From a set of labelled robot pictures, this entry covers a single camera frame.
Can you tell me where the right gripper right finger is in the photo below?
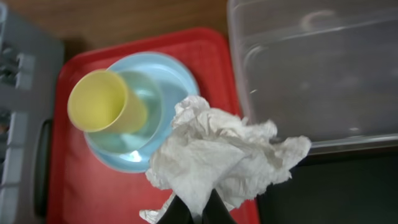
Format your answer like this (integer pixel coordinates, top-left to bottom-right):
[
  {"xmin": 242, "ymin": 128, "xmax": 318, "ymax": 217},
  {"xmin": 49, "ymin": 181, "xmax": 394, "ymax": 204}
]
[{"xmin": 202, "ymin": 189, "xmax": 236, "ymax": 224}]

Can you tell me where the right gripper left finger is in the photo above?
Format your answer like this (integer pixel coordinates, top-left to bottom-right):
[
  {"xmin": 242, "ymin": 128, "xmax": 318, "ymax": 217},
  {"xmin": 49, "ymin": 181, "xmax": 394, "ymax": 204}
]
[{"xmin": 157, "ymin": 196, "xmax": 193, "ymax": 224}]

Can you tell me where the white napkin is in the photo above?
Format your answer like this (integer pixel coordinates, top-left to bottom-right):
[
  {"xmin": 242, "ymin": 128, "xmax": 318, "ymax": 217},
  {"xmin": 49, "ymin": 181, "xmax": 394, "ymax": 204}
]
[{"xmin": 139, "ymin": 96, "xmax": 312, "ymax": 223}]

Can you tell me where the grey dishwasher rack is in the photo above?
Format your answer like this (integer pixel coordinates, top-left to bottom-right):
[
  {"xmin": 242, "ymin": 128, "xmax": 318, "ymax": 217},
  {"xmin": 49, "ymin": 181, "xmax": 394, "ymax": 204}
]
[{"xmin": 1, "ymin": 2, "xmax": 65, "ymax": 223}]

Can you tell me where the red plastic tray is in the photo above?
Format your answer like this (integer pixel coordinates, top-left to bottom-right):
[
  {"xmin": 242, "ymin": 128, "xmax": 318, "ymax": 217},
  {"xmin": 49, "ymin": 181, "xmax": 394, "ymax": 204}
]
[{"xmin": 47, "ymin": 27, "xmax": 240, "ymax": 223}]

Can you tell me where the small teal saucer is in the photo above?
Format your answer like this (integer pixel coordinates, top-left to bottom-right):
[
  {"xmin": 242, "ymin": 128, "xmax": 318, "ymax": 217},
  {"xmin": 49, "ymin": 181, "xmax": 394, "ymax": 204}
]
[{"xmin": 85, "ymin": 71, "xmax": 164, "ymax": 155}]

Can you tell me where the light blue plate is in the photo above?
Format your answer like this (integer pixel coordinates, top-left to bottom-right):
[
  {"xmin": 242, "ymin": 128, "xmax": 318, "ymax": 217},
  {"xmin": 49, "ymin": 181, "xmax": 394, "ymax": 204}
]
[{"xmin": 84, "ymin": 52, "xmax": 200, "ymax": 173}]

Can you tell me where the yellow plastic cup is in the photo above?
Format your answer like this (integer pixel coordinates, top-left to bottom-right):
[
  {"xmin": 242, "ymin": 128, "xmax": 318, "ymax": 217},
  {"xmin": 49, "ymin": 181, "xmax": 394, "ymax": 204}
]
[{"xmin": 67, "ymin": 70, "xmax": 147, "ymax": 134}]

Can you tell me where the black plastic tray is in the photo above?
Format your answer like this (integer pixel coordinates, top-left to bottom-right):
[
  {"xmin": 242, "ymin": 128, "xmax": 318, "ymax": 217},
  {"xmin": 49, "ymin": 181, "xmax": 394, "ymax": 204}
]
[{"xmin": 257, "ymin": 147, "xmax": 397, "ymax": 224}]

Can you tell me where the clear plastic bin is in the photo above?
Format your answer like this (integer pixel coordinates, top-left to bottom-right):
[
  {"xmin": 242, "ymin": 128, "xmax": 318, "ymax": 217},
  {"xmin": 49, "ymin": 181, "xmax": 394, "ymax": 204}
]
[{"xmin": 227, "ymin": 0, "xmax": 397, "ymax": 154}]

